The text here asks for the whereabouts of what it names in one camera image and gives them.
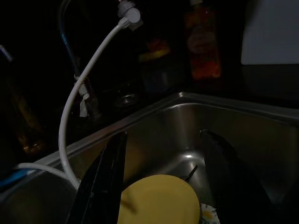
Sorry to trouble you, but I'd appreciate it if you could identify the floral print plate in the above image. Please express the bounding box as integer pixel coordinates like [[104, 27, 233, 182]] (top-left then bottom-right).
[[198, 203, 221, 224]]

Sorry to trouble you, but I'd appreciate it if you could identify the stainless steel sink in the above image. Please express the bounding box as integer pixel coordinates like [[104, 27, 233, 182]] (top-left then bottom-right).
[[0, 91, 299, 224]]

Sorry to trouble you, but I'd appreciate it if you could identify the dark jar with yellow lid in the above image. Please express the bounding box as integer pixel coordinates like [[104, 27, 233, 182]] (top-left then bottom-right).
[[137, 41, 178, 94]]

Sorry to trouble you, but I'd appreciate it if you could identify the yellow oil bottle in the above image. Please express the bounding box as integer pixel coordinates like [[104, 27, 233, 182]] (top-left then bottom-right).
[[0, 65, 47, 154]]

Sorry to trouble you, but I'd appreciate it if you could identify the white board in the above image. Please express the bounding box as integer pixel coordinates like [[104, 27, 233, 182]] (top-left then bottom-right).
[[240, 0, 299, 65]]

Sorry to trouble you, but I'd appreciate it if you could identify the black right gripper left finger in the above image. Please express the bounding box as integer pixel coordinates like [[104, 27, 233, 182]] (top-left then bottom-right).
[[65, 132, 128, 224]]

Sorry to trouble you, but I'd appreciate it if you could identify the gooseneck metal faucet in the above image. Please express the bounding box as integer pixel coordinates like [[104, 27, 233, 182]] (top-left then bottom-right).
[[58, 0, 101, 119]]

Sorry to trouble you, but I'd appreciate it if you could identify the orange pump soap bottle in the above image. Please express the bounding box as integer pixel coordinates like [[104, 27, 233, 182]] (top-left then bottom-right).
[[183, 0, 222, 81]]

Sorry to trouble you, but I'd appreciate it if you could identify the thin black stick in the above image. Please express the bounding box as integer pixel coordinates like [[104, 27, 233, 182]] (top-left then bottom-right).
[[183, 165, 199, 182]]

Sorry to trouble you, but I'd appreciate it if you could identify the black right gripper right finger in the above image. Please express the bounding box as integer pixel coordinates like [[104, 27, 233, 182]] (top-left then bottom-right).
[[198, 130, 292, 224]]

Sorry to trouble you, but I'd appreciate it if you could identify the yellow plate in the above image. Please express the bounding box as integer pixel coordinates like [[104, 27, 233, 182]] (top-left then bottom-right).
[[118, 174, 201, 224]]

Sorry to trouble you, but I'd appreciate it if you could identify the round metal drain cap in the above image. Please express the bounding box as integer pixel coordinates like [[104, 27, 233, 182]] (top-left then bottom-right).
[[114, 90, 141, 107]]

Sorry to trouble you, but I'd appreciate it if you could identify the white flexible hose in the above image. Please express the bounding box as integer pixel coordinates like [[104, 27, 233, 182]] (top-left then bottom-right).
[[16, 0, 143, 189]]

